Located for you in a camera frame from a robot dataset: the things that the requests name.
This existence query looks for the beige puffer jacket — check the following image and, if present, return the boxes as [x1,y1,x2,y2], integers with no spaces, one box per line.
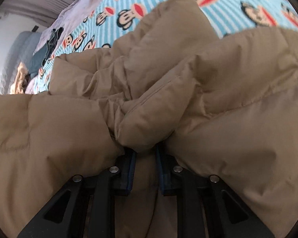
[0,0,298,238]

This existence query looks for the striped beige garment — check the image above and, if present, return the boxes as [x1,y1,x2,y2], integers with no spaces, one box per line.
[10,62,29,95]

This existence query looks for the folded blue jeans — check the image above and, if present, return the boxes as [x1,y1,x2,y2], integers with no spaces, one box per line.
[27,27,64,79]

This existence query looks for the grey padded headboard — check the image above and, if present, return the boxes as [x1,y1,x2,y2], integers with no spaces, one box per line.
[0,31,42,95]

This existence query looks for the blue monkey print blanket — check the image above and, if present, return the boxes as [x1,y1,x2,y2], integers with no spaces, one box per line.
[34,0,298,93]

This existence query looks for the grey left curtain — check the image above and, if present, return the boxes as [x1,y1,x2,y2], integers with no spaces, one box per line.
[0,0,73,27]

